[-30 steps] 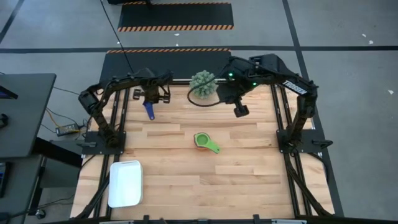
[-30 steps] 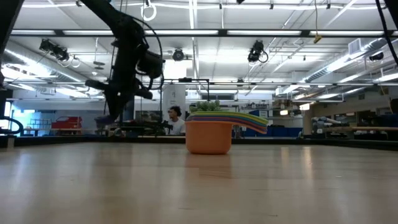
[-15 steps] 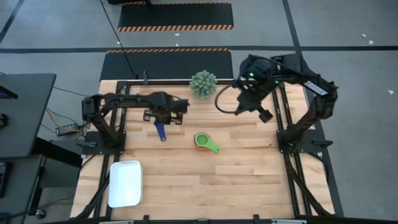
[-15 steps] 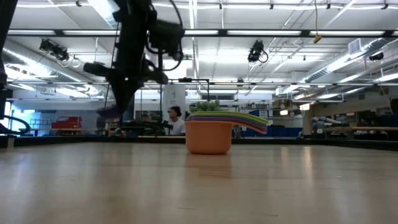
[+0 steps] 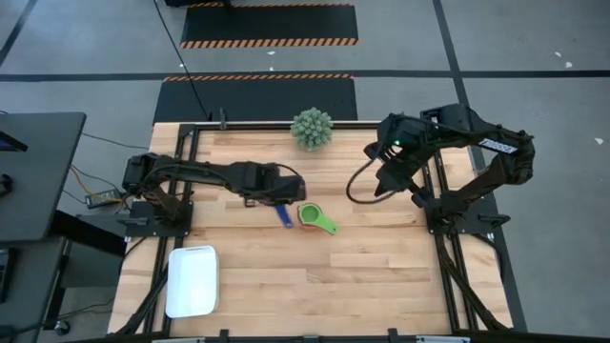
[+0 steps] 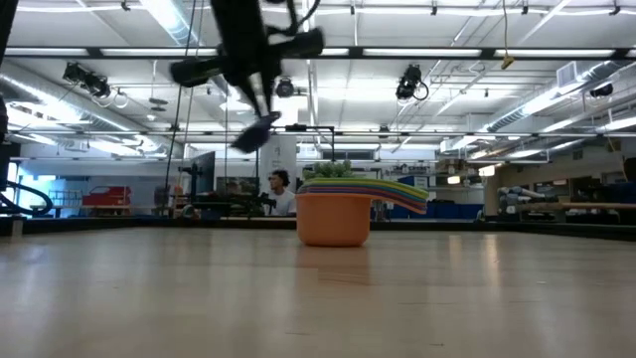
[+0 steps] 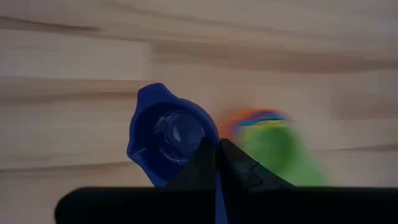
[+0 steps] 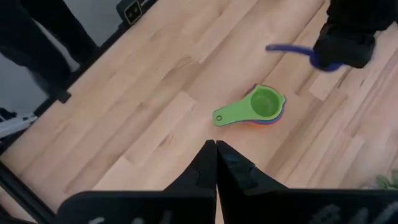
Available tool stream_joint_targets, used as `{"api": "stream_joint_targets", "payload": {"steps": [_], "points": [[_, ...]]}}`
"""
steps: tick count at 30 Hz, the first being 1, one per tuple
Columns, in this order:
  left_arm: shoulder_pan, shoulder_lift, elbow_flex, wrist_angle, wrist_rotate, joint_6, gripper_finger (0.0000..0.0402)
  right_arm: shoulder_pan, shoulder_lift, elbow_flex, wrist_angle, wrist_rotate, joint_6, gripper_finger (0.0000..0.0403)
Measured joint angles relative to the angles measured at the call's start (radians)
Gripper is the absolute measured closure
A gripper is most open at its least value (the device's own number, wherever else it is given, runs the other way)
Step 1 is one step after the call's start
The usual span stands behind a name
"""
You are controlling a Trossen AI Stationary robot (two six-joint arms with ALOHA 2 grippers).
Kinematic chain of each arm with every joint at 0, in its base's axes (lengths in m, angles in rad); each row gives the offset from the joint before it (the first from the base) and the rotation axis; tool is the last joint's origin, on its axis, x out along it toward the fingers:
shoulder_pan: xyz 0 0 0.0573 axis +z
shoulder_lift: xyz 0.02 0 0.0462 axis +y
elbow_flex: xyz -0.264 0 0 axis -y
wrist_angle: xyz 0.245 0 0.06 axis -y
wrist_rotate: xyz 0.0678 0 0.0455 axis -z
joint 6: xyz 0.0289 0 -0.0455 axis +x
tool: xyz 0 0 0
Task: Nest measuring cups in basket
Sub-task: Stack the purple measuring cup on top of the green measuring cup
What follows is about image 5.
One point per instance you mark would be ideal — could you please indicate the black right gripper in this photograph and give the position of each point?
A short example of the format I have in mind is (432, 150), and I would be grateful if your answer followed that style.
(405, 147)

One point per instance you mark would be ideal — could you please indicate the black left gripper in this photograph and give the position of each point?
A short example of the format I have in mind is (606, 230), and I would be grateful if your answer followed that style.
(278, 188)

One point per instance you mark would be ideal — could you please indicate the small dark blue measuring cup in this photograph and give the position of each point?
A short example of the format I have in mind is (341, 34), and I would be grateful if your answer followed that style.
(285, 218)

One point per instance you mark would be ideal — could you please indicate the green plastic measuring cup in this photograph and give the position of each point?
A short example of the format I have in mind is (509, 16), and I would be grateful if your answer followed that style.
(311, 214)

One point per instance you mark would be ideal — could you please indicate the orange plastic measuring cup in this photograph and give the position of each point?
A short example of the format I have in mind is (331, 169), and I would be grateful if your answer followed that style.
(307, 227)

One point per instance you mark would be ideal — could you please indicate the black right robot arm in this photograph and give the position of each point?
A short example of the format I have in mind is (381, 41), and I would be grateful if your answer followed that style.
(457, 119)

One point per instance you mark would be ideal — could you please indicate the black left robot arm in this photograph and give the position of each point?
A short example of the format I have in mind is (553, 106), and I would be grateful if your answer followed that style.
(200, 171)

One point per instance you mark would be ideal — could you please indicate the white plastic basket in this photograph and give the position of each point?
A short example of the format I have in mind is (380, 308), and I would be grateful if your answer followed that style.
(192, 281)

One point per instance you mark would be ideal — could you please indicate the green artificial succulent plant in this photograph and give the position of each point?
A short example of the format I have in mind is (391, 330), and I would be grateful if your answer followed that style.
(312, 128)

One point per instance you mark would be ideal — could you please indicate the black floor mat striped edge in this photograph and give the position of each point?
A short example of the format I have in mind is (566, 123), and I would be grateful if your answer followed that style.
(257, 97)
(267, 21)

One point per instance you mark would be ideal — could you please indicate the black power adapter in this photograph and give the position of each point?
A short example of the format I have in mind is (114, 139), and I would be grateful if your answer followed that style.
(102, 198)

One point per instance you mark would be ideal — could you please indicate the dark grey desk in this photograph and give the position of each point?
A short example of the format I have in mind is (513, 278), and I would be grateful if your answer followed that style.
(43, 176)

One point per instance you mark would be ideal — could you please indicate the black aluminium table frame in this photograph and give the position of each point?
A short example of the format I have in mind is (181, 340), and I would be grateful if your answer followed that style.
(248, 126)

